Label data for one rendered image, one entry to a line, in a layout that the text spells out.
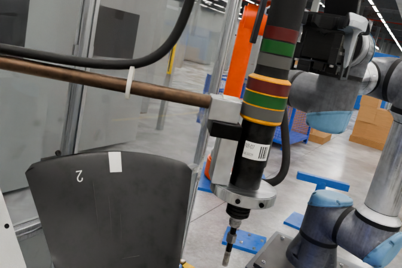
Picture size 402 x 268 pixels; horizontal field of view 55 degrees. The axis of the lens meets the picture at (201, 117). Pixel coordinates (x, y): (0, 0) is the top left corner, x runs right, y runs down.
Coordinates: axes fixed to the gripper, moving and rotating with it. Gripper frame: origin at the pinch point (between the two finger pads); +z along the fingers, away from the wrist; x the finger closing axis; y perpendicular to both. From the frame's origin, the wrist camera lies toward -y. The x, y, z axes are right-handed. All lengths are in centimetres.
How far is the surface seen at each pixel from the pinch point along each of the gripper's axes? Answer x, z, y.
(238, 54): 174, -361, 19
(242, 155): 0.7, 9.0, 15.7
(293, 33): -1.3, 7.8, 3.1
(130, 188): 16.9, 5.0, 26.4
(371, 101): 79, -913, 81
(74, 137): 72, -36, 41
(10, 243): 34, 9, 41
